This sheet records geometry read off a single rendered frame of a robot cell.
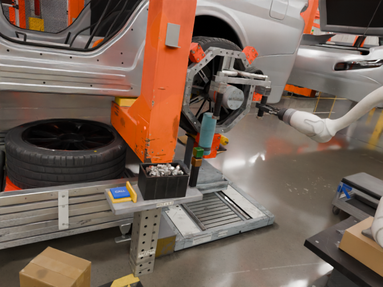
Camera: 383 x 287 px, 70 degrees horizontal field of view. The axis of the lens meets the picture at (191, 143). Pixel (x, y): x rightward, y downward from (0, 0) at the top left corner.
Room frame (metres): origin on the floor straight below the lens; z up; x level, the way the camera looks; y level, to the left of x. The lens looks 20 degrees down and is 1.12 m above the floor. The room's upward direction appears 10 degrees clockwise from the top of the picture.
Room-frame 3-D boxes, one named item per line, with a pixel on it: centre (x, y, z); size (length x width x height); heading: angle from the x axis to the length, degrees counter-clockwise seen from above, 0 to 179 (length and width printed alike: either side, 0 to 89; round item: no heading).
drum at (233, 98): (1.73, -0.16, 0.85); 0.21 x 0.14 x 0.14; 33
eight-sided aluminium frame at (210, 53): (1.79, -0.12, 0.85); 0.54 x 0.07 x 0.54; 123
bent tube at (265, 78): (1.74, -0.27, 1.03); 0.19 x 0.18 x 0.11; 33
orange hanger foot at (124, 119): (1.61, 0.37, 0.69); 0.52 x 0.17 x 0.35; 33
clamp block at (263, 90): (1.71, -0.38, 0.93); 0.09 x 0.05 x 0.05; 33
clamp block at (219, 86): (1.52, -0.09, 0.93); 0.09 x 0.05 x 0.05; 33
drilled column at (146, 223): (1.09, 0.15, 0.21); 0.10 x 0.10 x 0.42; 33
